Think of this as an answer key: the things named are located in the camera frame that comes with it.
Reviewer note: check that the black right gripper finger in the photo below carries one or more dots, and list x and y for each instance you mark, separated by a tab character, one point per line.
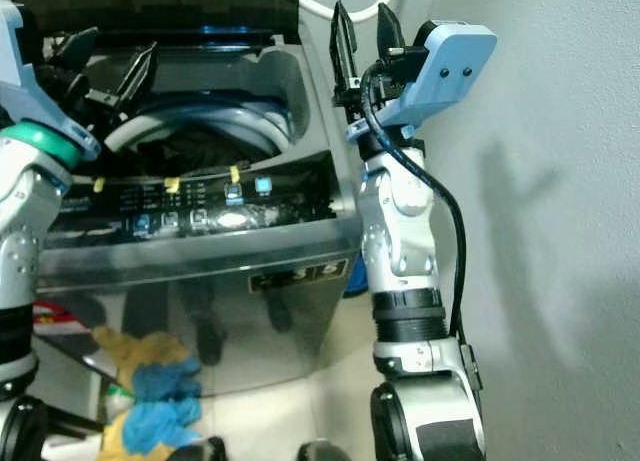
343	46
391	31

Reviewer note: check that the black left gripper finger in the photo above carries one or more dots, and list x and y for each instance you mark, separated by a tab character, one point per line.
77	49
140	76

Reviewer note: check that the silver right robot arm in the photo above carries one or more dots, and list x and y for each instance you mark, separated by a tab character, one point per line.
400	231

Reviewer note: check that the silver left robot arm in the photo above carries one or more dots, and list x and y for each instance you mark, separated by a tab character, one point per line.
25	221

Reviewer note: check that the silver top-load washing machine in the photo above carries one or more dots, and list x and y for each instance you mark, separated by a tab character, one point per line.
160	301

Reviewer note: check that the dark glass washer lid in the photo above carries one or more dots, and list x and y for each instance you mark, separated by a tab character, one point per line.
160	1

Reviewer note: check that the yellow tape piece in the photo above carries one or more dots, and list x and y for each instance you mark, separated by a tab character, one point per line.
172	184
235	173
100	184

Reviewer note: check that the blue object behind washer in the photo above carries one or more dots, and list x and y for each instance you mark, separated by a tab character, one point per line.
357	279

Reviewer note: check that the black number sticker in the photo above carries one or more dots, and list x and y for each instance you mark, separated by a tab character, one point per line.
300	274

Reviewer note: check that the red object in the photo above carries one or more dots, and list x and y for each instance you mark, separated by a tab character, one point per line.
48	314

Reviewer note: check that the blue cloth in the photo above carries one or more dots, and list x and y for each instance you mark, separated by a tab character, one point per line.
165	401

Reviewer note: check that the black right robot foot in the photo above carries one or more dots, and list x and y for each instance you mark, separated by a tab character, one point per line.
325	453

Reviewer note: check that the black robot foot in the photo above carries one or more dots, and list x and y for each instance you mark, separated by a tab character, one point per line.
325	453
200	449

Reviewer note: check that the black left robot foot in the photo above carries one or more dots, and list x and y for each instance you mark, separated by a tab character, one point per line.
200	449

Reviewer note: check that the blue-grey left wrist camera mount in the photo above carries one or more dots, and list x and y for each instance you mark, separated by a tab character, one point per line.
30	91

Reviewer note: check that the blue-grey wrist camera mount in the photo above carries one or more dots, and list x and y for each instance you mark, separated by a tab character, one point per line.
450	71
30	91

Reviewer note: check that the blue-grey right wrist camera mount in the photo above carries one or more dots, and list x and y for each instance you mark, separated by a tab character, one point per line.
450	71

